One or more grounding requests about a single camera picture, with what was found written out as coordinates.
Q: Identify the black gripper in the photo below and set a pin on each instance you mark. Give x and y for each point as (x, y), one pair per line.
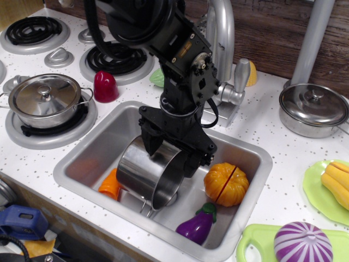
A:
(181, 131)

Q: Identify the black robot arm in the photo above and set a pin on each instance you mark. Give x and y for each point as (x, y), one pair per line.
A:
(184, 55)

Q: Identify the steel sink basin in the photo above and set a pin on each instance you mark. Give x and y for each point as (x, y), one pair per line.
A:
(99, 152)

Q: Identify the steel lidded pot left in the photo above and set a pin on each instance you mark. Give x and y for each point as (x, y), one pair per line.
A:
(46, 100)

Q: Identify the orange toy pumpkin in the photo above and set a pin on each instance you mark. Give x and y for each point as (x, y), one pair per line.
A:
(226, 184)

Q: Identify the orange toy carrot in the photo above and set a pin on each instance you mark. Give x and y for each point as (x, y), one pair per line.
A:
(110, 186)

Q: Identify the green toy vegetable piece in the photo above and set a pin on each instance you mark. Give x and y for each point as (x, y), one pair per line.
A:
(157, 78)

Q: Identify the purple toy eggplant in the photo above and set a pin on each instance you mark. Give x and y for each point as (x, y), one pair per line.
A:
(198, 228)

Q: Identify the red toy pepper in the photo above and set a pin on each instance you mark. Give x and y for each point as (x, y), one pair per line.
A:
(105, 87)

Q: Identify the front stove burner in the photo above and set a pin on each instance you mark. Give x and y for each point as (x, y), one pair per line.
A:
(50, 138)

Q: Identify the stove burner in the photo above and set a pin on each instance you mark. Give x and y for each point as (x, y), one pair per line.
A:
(34, 35)
(128, 66)
(50, 138)

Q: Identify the back right stove burner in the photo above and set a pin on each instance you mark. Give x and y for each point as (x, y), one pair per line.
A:
(128, 66)

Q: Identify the yellow toy corn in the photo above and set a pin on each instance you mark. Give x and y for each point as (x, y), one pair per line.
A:
(252, 80)

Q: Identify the green cutting board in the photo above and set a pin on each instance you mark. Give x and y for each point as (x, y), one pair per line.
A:
(262, 236)

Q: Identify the silver toy faucet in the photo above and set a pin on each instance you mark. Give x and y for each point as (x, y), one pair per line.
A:
(232, 79)

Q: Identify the silver stove knob upper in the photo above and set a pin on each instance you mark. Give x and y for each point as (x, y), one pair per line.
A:
(85, 37)

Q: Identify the silver stove knob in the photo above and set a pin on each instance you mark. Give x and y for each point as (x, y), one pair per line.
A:
(59, 58)
(14, 82)
(85, 37)

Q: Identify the steel lidded pan right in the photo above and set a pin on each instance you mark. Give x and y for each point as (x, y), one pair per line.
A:
(313, 111)

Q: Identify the silver stove knob middle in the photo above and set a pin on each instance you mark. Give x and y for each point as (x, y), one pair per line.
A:
(59, 58)

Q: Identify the purple striped toy onion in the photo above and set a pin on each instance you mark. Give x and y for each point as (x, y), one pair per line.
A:
(302, 241)

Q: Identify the light green plate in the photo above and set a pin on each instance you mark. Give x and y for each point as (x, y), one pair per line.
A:
(320, 197)

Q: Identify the yellow toy squash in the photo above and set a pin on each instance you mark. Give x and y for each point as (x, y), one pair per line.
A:
(335, 179)

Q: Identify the blue tool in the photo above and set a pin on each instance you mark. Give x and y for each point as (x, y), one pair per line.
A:
(24, 223)

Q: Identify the silver stove knob left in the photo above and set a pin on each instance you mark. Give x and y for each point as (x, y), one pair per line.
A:
(14, 82)

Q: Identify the back left stove burner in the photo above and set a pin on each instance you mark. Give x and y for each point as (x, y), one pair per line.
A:
(34, 35)

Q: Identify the grey vertical post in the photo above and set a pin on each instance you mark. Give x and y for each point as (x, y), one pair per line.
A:
(314, 34)

